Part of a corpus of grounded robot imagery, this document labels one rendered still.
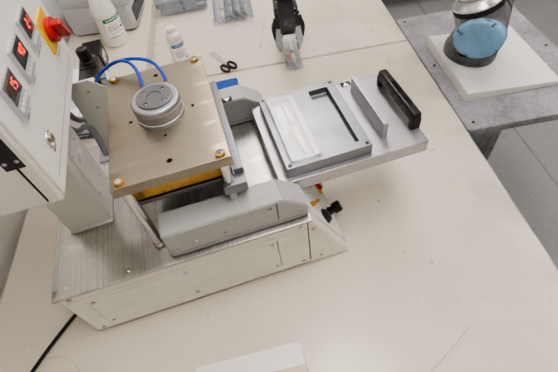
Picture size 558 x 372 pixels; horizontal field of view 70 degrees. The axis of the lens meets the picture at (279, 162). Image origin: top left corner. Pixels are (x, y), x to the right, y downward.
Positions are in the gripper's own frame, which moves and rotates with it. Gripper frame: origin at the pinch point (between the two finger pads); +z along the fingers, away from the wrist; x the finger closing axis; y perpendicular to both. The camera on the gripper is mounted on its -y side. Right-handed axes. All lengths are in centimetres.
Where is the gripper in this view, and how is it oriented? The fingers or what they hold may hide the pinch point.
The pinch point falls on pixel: (290, 48)
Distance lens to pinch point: 136.0
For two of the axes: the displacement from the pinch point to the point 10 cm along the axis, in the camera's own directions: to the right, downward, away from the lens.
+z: 1.0, 6.3, 7.7
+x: -9.9, 1.6, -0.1
